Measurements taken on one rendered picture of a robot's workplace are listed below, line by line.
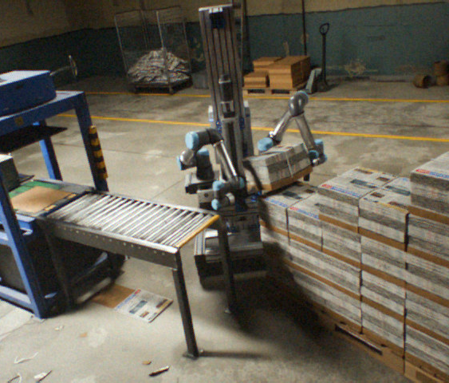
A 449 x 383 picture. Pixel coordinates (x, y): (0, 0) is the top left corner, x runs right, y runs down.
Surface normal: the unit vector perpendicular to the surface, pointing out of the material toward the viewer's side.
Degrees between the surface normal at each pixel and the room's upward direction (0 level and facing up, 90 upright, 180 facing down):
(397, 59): 90
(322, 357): 0
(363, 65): 90
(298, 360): 0
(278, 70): 90
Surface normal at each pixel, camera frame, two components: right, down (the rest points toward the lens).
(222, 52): 0.01, 0.42
